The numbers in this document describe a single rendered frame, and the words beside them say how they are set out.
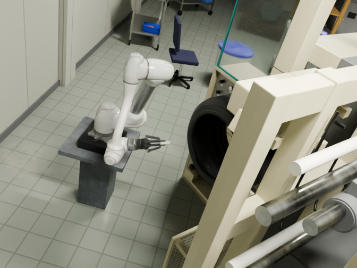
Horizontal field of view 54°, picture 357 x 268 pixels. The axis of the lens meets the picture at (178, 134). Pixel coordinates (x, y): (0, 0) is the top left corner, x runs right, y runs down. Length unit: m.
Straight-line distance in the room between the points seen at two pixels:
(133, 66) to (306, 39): 1.01
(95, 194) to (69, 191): 0.33
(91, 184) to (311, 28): 2.03
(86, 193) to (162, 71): 1.37
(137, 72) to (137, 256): 1.48
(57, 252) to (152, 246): 0.73
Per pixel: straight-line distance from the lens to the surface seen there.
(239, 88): 1.57
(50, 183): 3.42
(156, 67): 2.24
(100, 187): 3.03
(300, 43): 2.12
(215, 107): 2.05
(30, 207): 3.24
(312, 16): 2.08
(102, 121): 2.67
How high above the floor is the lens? 2.44
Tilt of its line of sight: 35 degrees down
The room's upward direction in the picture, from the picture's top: 15 degrees clockwise
